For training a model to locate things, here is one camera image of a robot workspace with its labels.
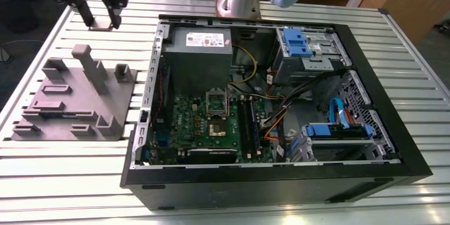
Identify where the RAM stick with white label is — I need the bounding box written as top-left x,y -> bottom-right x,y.
37,113 -> 80,120

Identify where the grey power supply unit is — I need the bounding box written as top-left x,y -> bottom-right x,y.
162,26 -> 235,96

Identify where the blue plastic drive latch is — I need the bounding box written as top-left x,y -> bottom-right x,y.
283,27 -> 314,58

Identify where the black PC case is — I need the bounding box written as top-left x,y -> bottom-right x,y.
119,13 -> 434,211

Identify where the silver CPU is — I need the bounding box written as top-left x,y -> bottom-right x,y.
88,18 -> 113,31

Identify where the hard disk in blue carrier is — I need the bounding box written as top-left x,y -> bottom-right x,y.
302,122 -> 374,140

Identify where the metal drive cage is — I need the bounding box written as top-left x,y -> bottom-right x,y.
272,26 -> 353,86

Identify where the red wire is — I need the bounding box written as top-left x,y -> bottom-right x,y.
343,106 -> 358,127

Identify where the black cable bundle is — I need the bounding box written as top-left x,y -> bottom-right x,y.
262,69 -> 347,131

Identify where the orange wire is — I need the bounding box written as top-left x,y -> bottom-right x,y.
262,114 -> 283,142

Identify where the blue drive rail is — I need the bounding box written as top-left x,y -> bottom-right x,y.
287,138 -> 303,162

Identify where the black chair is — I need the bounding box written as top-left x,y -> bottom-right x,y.
0,0 -> 48,34

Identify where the metal disk bay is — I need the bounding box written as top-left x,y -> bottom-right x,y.
286,136 -> 390,163

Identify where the black graphics card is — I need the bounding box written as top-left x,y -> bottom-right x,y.
176,148 -> 238,164

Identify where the wooden cabinet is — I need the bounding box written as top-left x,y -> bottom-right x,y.
381,0 -> 450,44

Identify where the green motherboard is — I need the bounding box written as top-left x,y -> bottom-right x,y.
151,89 -> 282,164

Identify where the grey parts rack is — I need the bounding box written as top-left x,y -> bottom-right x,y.
9,44 -> 139,142

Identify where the metal socket cover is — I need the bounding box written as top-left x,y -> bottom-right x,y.
204,87 -> 231,118

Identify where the black RAM slot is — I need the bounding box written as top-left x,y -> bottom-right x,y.
236,95 -> 251,158

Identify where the yellow wire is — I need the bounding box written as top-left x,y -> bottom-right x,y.
230,44 -> 260,86

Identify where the blue wire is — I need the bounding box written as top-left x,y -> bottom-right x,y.
328,97 -> 353,129

